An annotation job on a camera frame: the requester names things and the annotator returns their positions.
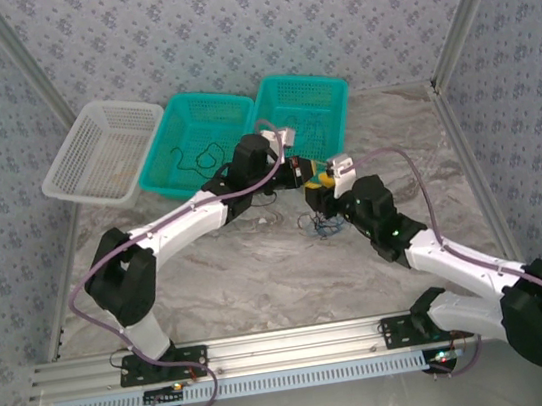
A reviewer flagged white slotted cable duct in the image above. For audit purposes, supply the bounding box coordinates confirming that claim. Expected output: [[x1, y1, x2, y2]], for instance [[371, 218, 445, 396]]
[[50, 349, 435, 406]]

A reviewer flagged white plastic basket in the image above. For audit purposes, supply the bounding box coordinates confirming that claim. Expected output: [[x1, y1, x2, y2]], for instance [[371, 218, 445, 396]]
[[30, 90, 176, 215]]

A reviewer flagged aluminium side rail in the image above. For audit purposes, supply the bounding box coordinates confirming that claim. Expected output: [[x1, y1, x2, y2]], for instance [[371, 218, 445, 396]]
[[27, 207, 103, 364], [425, 72, 521, 275]]

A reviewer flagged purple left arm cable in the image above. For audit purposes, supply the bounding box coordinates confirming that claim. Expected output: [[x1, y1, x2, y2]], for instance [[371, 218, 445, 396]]
[[48, 115, 325, 406]]

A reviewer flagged cable bundle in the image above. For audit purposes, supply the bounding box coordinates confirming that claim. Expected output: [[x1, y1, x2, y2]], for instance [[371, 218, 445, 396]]
[[311, 215, 347, 242]]

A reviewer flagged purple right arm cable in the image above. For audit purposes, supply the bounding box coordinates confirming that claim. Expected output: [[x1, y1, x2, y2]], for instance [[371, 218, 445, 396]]
[[348, 125, 542, 388]]

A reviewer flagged teal plastic basket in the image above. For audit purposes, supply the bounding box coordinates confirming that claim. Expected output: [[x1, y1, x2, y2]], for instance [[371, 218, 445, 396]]
[[243, 64, 360, 176], [127, 82, 268, 205]]

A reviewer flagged aluminium mounting rail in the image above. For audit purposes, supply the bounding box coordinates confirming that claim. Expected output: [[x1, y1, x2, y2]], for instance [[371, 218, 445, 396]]
[[26, 300, 491, 403]]

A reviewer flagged black controller board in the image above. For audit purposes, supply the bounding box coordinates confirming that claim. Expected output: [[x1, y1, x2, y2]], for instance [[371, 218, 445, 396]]
[[424, 344, 472, 378], [142, 383, 188, 406]]

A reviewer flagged blue cable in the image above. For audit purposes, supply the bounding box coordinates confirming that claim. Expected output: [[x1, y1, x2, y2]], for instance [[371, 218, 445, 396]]
[[282, 106, 340, 154]]

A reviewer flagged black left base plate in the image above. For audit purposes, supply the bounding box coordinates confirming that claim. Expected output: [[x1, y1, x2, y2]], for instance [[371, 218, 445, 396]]
[[116, 343, 212, 390]]

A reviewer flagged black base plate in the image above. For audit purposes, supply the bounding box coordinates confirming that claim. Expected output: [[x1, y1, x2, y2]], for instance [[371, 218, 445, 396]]
[[116, 343, 212, 390], [380, 305, 475, 350]]

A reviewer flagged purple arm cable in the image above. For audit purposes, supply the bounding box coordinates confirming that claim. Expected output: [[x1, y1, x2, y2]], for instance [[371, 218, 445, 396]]
[[48, 115, 325, 406], [348, 125, 542, 388]]

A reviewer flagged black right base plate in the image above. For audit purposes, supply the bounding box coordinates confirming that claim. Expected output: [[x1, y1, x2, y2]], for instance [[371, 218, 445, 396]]
[[380, 305, 475, 350]]

